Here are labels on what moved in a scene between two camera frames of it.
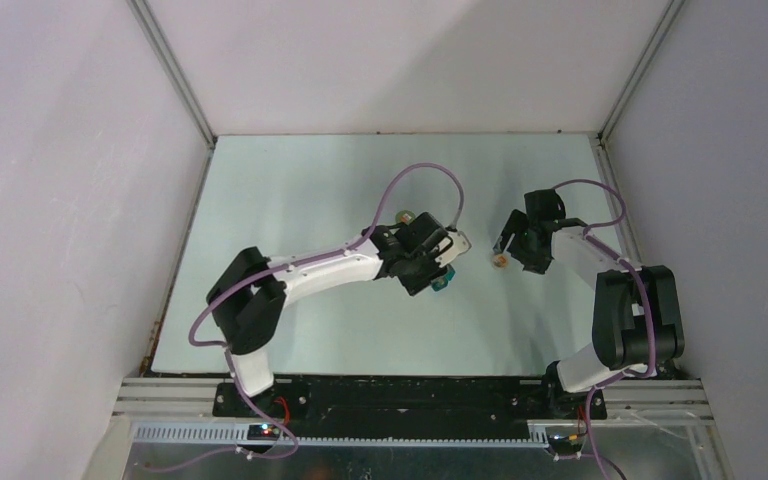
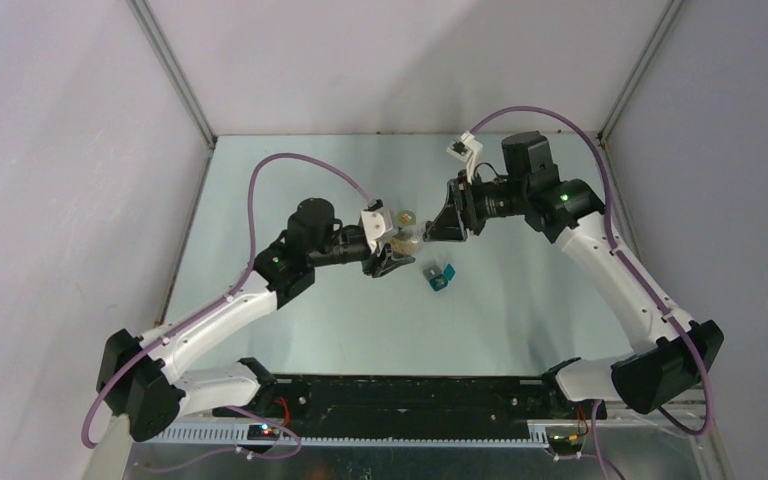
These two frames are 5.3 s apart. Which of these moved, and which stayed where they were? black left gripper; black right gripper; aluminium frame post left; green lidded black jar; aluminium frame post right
Moved: black right gripper; black left gripper
Stayed: aluminium frame post right; green lidded black jar; aluminium frame post left
